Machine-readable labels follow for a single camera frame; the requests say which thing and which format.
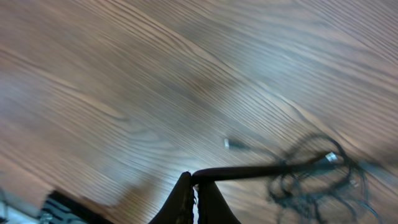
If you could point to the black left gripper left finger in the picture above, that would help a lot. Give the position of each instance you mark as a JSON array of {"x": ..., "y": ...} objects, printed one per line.
[{"x": 178, "y": 208}]

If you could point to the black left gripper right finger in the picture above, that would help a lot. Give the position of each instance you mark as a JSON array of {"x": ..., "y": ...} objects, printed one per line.
[{"x": 212, "y": 207}]

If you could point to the black USB cable thick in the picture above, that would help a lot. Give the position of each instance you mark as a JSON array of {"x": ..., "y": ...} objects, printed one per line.
[{"x": 249, "y": 172}]

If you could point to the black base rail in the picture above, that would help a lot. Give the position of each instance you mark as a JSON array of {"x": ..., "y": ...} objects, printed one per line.
[{"x": 56, "y": 209}]

